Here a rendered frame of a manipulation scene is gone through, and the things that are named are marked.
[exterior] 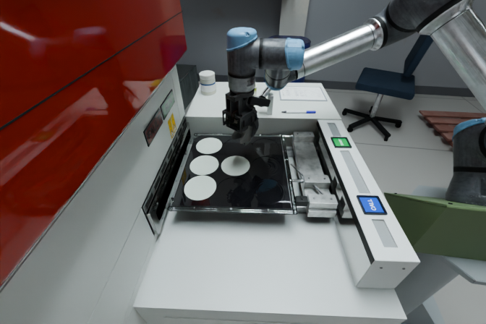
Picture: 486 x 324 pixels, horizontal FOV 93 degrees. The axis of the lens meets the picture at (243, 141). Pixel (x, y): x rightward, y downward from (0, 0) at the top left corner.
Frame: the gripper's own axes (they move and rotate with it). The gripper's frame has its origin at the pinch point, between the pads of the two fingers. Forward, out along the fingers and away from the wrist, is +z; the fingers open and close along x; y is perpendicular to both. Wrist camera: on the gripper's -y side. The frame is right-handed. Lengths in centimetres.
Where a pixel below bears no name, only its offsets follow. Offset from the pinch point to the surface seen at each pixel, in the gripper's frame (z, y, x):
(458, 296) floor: 97, -63, 99
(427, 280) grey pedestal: 36, -15, 66
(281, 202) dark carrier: 7.2, 9.3, 20.7
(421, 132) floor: 97, -230, 58
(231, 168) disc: 7.2, 7.9, -0.4
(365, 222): 1.3, 5.8, 41.3
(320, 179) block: 6.4, -5.5, 25.6
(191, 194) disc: 7.2, 23.9, -2.2
